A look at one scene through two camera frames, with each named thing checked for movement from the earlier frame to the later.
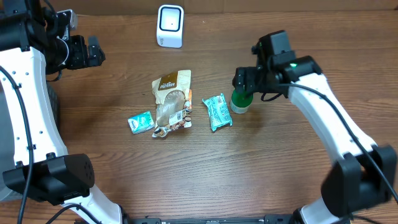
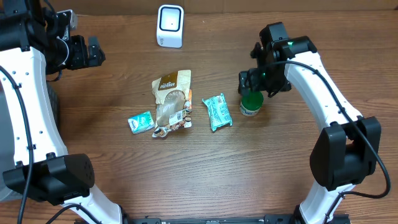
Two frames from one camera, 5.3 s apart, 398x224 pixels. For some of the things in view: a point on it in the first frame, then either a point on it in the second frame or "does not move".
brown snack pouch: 173,98 does not move
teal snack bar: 218,111 does not move
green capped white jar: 240,101 to 251,102
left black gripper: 91,53 does not move
